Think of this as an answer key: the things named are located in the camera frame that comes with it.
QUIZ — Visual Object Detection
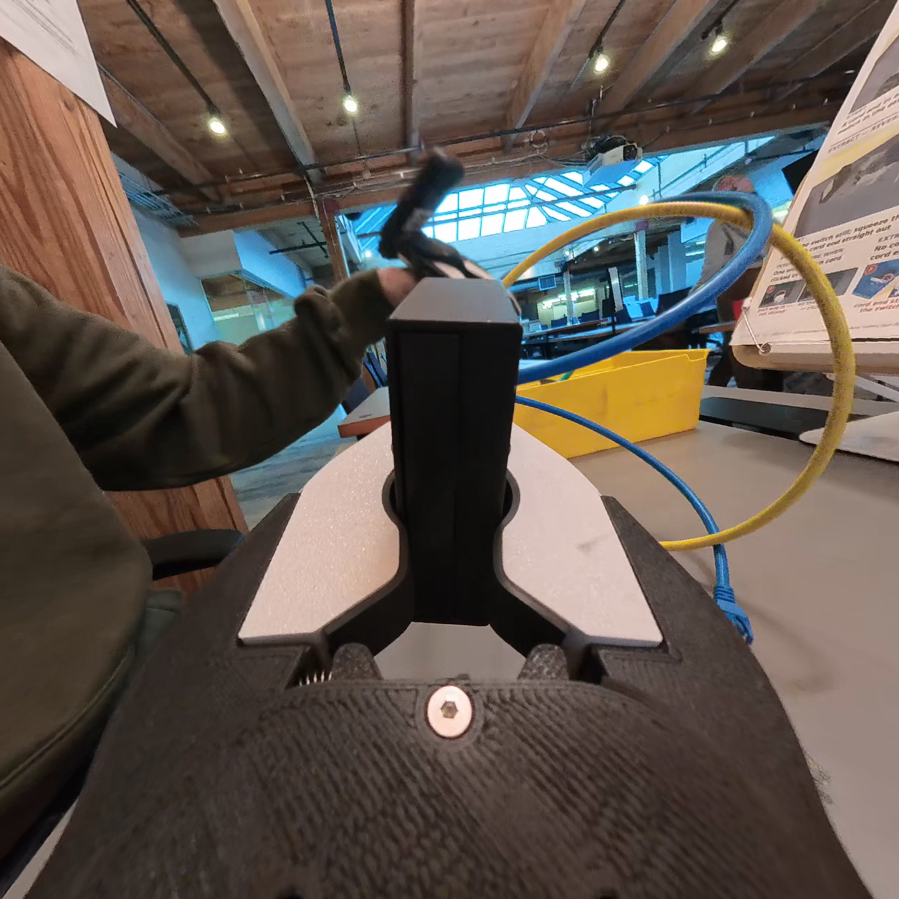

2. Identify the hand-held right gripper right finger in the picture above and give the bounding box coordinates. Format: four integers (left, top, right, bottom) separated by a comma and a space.
490, 425, 666, 657

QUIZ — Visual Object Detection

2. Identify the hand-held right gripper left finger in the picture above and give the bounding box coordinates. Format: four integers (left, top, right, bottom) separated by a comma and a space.
237, 425, 417, 660

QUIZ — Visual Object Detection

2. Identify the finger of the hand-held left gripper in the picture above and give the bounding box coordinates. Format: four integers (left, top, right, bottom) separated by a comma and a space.
423, 255, 523, 317

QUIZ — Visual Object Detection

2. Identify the black ethernet port box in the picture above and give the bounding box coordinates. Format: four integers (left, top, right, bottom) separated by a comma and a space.
385, 276, 525, 627

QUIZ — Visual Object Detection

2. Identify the blue ethernet cable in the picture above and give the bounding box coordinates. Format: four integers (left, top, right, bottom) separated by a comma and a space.
516, 191, 775, 645

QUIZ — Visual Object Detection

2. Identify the person's left forearm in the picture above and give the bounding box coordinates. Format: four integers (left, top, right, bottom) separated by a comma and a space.
84, 270, 394, 493

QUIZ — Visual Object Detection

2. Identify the person's left hand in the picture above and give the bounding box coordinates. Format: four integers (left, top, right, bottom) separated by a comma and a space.
374, 265, 422, 308

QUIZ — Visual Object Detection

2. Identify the black chair armrest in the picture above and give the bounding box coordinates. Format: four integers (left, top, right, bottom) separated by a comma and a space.
144, 528, 244, 582

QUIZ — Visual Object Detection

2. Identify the yellow plastic bin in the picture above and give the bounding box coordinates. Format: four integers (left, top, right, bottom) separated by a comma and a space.
515, 347, 712, 459

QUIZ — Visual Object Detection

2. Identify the black flat device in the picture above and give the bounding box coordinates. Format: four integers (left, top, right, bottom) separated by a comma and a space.
699, 393, 886, 441

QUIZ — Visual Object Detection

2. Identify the printed instruction sheet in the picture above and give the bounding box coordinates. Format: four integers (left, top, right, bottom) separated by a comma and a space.
730, 0, 899, 373

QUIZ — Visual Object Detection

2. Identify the white paper notice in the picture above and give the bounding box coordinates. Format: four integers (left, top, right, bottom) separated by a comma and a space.
0, 0, 118, 128

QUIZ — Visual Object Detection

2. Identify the ceiling mounted camera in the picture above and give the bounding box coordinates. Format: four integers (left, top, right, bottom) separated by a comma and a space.
586, 137, 644, 175

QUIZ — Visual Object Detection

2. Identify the yellow ethernet cable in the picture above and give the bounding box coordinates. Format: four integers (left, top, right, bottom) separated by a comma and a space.
502, 200, 858, 553

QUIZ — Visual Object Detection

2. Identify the wide wooden post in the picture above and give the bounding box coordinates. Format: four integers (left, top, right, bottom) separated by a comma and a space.
0, 38, 248, 598

